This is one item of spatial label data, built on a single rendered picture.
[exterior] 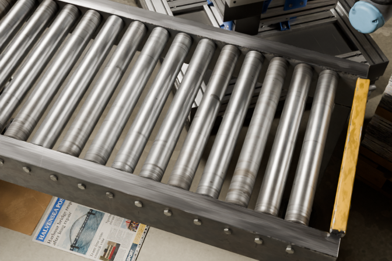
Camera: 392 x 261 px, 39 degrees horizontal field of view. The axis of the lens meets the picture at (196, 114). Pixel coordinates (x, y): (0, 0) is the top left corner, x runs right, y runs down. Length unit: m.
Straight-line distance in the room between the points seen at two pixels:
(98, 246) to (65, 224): 0.15
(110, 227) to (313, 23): 1.19
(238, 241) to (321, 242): 0.17
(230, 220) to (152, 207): 0.17
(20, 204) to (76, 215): 0.21
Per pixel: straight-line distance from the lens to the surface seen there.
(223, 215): 1.14
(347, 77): 1.44
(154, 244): 1.98
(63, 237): 2.02
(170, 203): 1.14
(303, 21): 2.41
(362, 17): 1.27
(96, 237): 2.00
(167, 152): 1.22
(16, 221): 2.09
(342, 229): 1.15
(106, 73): 1.36
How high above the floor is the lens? 1.80
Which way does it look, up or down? 52 degrees down
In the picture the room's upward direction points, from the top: 4 degrees clockwise
